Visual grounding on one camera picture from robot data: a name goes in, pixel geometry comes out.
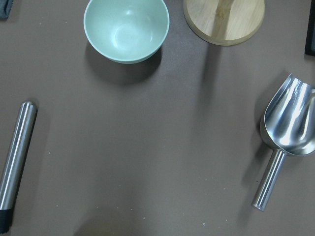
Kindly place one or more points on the steel ice scoop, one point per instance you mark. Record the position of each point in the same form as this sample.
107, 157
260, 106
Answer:
287, 127

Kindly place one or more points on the light green bowl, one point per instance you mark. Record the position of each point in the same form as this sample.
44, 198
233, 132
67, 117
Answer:
126, 31

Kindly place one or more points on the wooden stand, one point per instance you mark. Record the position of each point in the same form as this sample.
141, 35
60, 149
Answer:
224, 22

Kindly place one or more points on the steel muddler black tip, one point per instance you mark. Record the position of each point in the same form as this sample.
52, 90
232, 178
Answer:
13, 169

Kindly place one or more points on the black framed object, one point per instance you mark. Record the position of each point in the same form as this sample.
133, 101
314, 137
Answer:
310, 39

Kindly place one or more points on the grey folded cloth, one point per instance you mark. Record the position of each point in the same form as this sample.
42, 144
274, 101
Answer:
5, 8

